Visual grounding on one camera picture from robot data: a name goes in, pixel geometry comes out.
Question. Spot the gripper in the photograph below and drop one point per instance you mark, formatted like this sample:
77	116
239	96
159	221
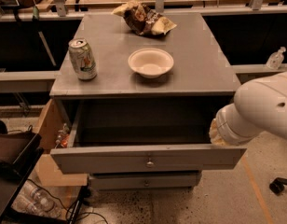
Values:
223	124

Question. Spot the grey top drawer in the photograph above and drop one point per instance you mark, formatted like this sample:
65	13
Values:
142	136

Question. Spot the grey drawer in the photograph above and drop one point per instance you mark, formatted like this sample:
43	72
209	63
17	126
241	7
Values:
142	136
154	180

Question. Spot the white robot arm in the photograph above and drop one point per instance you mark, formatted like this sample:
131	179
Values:
259	105

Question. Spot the grey drawer cabinet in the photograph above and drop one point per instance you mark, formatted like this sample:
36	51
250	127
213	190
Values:
201	70

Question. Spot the grey bottom drawer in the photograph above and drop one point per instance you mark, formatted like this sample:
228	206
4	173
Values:
154	180

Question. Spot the black chair caster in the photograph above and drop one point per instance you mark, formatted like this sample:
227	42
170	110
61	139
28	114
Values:
277	186

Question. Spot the clear sanitizer bottle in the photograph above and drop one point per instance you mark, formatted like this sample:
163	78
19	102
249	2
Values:
275	59

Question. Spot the white paper bowl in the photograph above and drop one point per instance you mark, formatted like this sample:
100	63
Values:
150	63

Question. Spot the crumpled chip bag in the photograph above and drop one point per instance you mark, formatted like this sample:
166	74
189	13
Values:
142	20

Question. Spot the green white soda can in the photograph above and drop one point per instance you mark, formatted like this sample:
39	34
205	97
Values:
82	59

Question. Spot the wooden crate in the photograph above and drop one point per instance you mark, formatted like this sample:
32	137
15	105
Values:
50	121

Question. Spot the clear plastic bottle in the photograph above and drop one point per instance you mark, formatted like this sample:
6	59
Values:
39	195
27	206

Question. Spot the black cart shelf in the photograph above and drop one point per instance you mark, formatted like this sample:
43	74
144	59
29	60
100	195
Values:
18	154

